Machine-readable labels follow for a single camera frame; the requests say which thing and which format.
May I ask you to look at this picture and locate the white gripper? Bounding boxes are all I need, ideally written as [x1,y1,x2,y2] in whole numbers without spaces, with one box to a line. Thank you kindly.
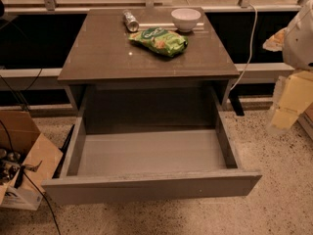
[263,0,313,135]

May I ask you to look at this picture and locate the green rice chip bag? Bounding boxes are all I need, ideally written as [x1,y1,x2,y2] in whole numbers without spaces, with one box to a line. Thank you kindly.
[128,27,188,58]

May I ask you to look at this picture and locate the brown drawer cabinet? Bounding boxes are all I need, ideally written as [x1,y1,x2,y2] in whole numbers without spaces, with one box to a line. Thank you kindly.
[57,7,241,135]

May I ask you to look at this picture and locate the open grey top drawer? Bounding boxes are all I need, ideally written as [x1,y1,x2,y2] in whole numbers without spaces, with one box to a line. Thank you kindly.
[43,86,261,205]

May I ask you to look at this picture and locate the white ceramic bowl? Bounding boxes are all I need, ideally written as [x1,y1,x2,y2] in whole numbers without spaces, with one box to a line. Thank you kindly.
[171,8,201,32]

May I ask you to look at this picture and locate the silver drink can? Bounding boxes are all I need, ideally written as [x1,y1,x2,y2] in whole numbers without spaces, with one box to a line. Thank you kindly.
[123,10,139,32]

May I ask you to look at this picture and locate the brown cardboard box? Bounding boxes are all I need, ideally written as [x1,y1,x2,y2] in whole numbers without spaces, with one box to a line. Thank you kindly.
[0,111,63,211]

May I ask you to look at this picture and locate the metal parts in box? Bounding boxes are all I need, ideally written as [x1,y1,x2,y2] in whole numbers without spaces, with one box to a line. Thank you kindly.
[0,148,22,185]

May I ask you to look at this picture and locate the white hanging cable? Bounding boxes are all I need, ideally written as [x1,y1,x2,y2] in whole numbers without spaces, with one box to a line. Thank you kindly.
[229,3,258,92]

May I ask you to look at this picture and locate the black cable on floor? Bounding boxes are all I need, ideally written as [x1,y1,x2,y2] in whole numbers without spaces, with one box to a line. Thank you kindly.
[0,119,62,235]

